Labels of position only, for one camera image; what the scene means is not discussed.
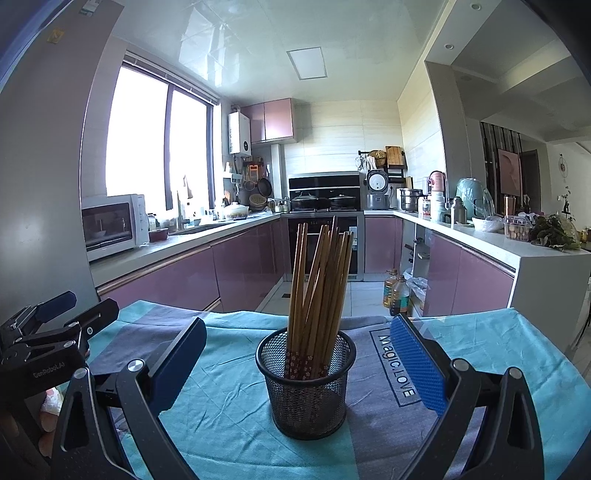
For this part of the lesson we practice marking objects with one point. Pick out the pink kettle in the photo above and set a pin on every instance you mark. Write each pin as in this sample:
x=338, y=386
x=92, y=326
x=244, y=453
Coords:
x=437, y=181

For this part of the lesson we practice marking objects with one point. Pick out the black mesh holder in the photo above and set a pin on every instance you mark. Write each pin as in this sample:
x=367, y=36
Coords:
x=304, y=410

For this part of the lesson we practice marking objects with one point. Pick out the hanging frying pan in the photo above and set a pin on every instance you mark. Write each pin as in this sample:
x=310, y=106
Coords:
x=264, y=187

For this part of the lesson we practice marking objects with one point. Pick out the wooden cutting board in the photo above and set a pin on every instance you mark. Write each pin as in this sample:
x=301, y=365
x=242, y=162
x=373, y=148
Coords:
x=394, y=156

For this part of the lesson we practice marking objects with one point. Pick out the white plastic bag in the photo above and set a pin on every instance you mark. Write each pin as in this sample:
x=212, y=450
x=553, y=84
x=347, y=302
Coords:
x=419, y=291

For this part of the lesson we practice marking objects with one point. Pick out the person's left hand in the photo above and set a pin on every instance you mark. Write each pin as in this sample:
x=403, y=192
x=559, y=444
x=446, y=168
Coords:
x=48, y=427

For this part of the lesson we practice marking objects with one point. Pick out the kitchen window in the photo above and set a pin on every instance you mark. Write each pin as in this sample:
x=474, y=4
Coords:
x=138, y=138

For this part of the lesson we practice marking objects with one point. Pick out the black wok with lid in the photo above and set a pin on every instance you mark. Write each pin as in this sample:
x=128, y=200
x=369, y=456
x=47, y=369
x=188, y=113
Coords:
x=307, y=202

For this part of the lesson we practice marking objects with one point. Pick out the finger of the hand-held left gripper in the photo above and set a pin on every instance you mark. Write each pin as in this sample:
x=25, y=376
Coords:
x=99, y=314
x=55, y=304

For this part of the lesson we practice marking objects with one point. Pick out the blue grey tablecloth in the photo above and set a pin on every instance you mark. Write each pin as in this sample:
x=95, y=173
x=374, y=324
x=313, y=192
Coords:
x=221, y=383

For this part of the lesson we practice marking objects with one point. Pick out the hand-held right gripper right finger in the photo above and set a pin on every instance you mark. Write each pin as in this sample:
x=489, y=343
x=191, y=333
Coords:
x=415, y=364

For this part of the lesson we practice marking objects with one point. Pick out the pink framed picture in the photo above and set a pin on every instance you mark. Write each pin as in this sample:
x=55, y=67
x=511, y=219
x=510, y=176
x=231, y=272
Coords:
x=509, y=173

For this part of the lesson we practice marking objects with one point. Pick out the brown woven basket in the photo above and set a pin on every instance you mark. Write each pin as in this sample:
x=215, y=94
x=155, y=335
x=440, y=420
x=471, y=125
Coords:
x=258, y=201

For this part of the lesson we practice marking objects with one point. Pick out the kitchen faucet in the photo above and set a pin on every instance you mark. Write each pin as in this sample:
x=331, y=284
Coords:
x=181, y=212

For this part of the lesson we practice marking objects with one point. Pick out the steel thermos flask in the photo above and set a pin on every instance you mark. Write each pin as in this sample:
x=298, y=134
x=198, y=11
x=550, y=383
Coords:
x=457, y=211

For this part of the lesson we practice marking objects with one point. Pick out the yellow cooking oil bottle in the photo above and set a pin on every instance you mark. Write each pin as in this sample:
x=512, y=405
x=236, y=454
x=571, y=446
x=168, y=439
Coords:
x=388, y=290

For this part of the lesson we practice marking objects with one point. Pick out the black built-in oven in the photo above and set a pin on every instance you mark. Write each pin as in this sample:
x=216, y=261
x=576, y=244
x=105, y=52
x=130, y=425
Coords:
x=313, y=237

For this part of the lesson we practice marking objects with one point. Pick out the dark red bowl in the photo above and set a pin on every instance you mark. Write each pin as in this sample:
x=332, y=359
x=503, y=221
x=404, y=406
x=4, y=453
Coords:
x=158, y=235

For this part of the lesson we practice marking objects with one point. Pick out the white casserole pot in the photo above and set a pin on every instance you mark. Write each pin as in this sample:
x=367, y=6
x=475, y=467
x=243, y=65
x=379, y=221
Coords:
x=236, y=211

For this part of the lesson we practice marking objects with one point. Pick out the ceiling light panel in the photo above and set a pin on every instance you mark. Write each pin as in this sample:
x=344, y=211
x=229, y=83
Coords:
x=307, y=63

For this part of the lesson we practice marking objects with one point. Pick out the white water heater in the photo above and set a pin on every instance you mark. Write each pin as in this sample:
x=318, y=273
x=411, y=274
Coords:
x=240, y=133

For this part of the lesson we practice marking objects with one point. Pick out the clear plastic egg box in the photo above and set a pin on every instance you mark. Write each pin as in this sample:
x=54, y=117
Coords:
x=517, y=228

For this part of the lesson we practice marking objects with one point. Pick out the white rice cooker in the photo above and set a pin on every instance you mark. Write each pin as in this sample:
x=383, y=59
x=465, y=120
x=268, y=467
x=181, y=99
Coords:
x=377, y=184

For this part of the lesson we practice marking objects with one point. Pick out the pink wall cabinet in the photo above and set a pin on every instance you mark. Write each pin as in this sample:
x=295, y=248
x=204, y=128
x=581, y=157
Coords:
x=277, y=120

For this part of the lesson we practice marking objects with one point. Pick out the dark sauce bottle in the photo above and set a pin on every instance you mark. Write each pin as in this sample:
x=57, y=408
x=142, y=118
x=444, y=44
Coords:
x=400, y=297

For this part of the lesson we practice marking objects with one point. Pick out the steel stockpot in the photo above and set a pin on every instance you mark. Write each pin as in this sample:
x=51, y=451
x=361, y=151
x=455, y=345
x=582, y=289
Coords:
x=411, y=200

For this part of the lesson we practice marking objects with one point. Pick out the white bowl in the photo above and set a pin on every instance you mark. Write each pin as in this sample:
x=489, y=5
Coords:
x=487, y=225

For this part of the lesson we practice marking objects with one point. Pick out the black pot with lid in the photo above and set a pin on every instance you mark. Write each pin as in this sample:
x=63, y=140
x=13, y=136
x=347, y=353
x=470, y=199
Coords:
x=342, y=202

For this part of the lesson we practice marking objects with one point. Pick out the black range hood stove unit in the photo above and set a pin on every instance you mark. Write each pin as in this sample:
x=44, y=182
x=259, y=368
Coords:
x=323, y=181

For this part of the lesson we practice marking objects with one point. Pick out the teal air fryer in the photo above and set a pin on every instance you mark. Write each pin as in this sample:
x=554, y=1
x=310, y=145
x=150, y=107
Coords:
x=470, y=196

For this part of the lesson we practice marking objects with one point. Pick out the bundle of wooden chopsticks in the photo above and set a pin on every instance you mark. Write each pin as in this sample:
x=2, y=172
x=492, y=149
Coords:
x=318, y=286

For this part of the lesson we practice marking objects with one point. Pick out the pink base cabinet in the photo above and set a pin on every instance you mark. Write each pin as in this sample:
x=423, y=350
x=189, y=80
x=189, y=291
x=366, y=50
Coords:
x=466, y=277
x=184, y=272

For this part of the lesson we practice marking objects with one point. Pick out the white microwave oven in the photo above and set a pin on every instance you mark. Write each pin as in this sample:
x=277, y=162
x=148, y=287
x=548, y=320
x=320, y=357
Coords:
x=111, y=226

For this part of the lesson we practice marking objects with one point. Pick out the leafy green vegetables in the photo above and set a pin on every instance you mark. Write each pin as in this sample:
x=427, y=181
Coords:
x=554, y=233

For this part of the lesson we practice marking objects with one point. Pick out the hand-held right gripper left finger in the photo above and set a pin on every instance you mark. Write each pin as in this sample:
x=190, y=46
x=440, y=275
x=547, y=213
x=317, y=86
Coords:
x=181, y=360

